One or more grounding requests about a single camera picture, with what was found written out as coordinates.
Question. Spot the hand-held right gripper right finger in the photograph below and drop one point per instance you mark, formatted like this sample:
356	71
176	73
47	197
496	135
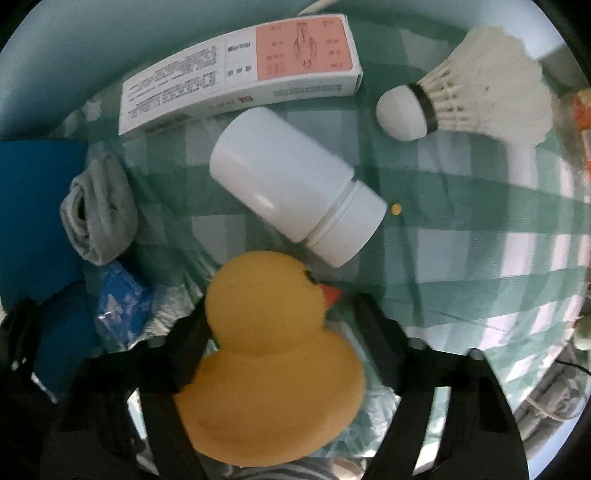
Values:
383	337

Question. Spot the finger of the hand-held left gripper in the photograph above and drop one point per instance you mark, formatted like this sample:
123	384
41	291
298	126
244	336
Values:
64	341
32	207

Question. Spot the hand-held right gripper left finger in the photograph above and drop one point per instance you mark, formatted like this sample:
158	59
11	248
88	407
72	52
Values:
184	344

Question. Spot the yellow rubber duck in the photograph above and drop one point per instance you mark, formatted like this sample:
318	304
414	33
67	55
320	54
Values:
272	369

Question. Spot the grey rolled sock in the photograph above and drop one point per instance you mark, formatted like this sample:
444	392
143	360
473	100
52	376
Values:
99	207

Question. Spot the blue wrapped packet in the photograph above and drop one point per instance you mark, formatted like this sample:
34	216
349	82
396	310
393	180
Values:
122	300

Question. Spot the small yellow pill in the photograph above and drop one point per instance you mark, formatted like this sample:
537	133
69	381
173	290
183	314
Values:
396	209

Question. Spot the green checked tablecloth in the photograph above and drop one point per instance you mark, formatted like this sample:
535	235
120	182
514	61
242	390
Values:
461	207

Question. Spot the grey striped cloth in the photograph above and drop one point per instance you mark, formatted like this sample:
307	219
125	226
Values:
549	401

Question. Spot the white plastic bottle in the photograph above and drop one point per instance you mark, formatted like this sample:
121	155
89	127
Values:
286	184

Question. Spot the small green object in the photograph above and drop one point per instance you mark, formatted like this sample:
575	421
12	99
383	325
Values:
582	334

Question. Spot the white and pink medicine box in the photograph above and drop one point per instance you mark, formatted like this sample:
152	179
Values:
194	78

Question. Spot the white feather shuttlecock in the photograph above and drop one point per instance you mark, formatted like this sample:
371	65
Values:
480	87

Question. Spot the orange packet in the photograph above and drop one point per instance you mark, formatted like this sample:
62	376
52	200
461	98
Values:
582	124

